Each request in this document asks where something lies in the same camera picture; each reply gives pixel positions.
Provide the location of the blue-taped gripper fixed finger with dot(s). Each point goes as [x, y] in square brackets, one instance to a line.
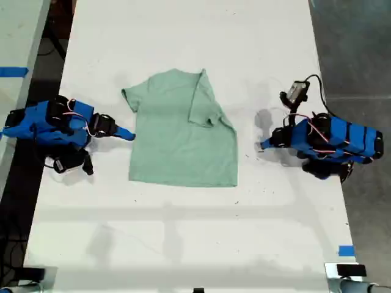
[268, 141]
[123, 130]

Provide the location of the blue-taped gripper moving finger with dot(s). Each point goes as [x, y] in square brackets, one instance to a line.
[125, 137]
[267, 148]

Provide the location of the pale green T-shirt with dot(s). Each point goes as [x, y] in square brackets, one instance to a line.
[183, 146]

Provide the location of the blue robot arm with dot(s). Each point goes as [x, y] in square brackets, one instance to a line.
[351, 137]
[39, 122]

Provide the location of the long blue tape strip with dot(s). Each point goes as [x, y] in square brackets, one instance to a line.
[13, 72]

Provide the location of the pale side table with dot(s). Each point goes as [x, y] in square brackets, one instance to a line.
[18, 33]

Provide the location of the short blue tape strip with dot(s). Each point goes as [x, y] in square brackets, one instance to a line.
[346, 251]

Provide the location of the small black box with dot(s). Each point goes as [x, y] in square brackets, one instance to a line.
[351, 270]
[32, 273]

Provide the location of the tiny black clip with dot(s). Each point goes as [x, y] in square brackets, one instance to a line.
[198, 290]

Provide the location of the black camera stalk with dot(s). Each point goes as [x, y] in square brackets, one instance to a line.
[291, 111]
[87, 161]

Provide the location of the black camera box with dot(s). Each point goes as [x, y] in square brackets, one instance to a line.
[297, 91]
[65, 164]

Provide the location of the metal table bracket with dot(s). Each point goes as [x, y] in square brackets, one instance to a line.
[331, 277]
[50, 279]

